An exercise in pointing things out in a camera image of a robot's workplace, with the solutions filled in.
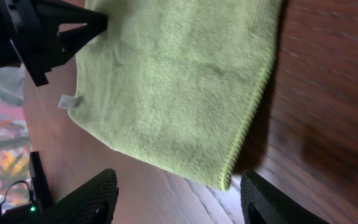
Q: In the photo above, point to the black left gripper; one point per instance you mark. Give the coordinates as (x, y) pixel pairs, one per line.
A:
(29, 34)

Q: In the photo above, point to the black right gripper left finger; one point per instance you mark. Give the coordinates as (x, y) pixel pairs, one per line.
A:
(93, 202)

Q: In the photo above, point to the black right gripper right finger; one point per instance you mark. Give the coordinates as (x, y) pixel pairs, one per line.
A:
(264, 203)

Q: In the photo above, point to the light green microfiber cloth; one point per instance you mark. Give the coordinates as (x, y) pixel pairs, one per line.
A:
(177, 83)

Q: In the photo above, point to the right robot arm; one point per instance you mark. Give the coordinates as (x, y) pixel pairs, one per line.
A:
(20, 214)

